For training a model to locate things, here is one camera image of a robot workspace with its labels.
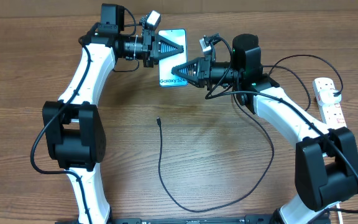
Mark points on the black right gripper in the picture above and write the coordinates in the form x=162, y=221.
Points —
x=201, y=76

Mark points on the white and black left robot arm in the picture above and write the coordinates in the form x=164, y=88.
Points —
x=72, y=125

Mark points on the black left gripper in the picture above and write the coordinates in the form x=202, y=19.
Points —
x=160, y=42

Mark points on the white power strip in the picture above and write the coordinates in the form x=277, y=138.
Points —
x=329, y=105

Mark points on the white charger plug adapter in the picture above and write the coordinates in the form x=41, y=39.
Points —
x=328, y=97

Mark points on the Galaxy S24 smartphone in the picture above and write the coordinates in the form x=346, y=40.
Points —
x=166, y=77

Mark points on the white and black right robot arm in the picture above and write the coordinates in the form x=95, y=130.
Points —
x=326, y=158

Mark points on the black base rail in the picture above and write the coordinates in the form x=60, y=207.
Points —
x=248, y=219

